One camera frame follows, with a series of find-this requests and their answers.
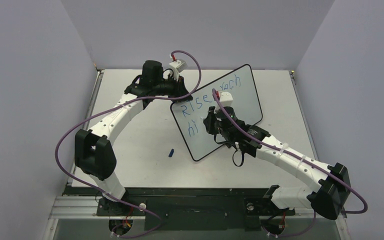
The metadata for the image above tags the blue marker cap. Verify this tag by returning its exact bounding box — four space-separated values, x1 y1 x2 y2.
168 148 175 158

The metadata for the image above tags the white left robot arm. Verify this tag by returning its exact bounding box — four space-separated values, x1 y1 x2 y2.
74 59 192 215

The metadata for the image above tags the white whiteboard black frame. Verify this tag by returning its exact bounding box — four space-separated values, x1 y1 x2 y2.
170 64 263 162

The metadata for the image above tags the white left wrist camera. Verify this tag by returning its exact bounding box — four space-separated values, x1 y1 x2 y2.
169 59 188 81

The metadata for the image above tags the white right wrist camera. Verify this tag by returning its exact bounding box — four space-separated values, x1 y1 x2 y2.
214 91 234 107

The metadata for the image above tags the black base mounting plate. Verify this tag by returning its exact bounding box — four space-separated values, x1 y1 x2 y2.
62 187 312 232

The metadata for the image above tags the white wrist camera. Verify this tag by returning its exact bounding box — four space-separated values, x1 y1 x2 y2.
169 59 188 81
214 91 234 107

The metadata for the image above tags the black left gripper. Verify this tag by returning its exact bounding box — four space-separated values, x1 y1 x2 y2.
153 73 193 103

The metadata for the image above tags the aluminium frame rail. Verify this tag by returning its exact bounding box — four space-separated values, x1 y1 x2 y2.
47 195 348 220

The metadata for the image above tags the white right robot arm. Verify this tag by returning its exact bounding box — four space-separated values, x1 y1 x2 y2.
203 106 351 220

